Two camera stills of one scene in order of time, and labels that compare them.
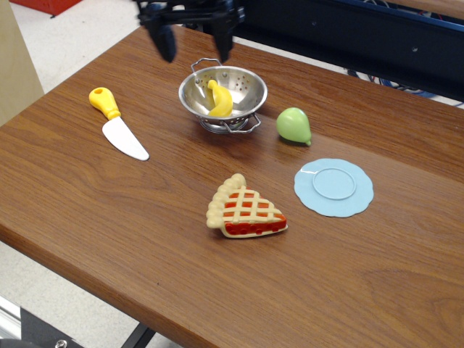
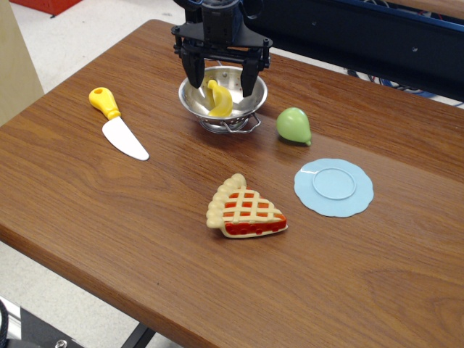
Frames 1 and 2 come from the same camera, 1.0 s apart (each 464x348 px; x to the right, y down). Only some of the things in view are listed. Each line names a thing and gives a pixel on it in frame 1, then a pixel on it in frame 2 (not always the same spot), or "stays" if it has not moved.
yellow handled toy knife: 115,131 stays
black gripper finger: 223,32 -> 249,72
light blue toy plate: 333,187 stays
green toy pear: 292,124 stays
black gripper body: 196,14 -> 222,35
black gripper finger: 164,38 -> 193,60
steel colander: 247,90 stays
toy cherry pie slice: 239,212 stays
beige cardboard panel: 19,83 stays
